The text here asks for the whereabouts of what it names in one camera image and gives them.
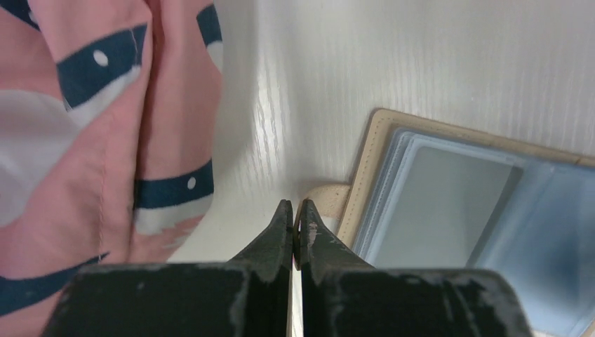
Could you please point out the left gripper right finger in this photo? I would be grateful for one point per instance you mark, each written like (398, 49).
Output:
(343, 295)

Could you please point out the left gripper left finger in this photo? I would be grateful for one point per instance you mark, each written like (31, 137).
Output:
(249, 295)

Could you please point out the pink patterned garment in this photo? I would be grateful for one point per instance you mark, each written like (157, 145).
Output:
(107, 120)

